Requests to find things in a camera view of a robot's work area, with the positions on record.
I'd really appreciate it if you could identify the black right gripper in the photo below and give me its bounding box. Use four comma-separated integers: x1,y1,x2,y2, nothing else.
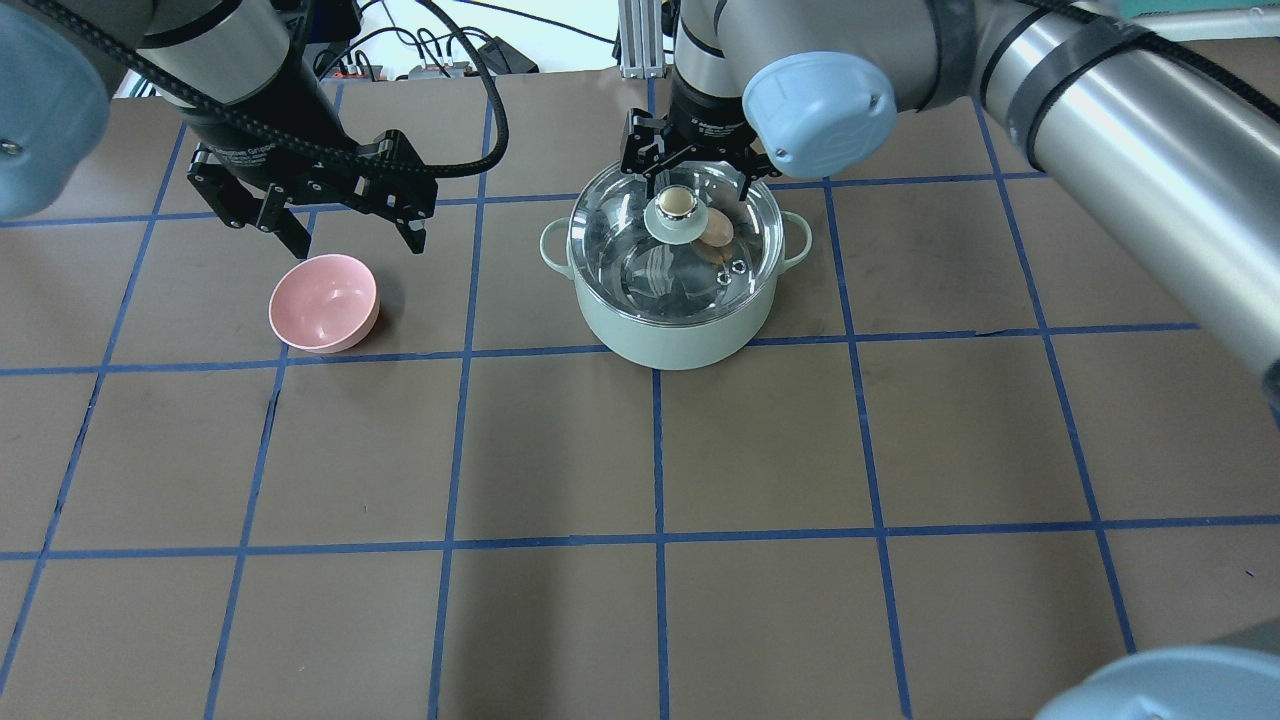
620,76,782,202

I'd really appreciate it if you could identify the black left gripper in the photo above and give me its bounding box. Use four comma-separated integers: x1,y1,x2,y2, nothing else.
186,108,438,260

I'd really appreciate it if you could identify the brown egg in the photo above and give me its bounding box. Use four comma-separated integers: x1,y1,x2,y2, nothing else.
692,208,735,266

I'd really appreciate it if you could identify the glass pot lid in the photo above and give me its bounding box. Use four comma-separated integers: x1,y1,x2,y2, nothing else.
567,161,786,327

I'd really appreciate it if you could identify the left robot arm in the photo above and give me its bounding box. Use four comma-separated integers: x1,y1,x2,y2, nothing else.
3,1,442,259

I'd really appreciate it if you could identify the pale green cooking pot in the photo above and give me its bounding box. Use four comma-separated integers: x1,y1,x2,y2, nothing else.
539,177,813,370

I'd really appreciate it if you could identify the pink bowl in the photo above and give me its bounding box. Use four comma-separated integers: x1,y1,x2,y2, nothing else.
268,254,381,354

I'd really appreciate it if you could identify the black power adapter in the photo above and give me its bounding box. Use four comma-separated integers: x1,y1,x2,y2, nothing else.
477,36,541,76

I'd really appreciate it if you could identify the aluminium frame post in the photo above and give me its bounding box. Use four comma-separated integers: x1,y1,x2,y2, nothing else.
614,0,680,79

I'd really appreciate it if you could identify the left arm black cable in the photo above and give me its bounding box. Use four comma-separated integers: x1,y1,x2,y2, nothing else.
20,0,511,177

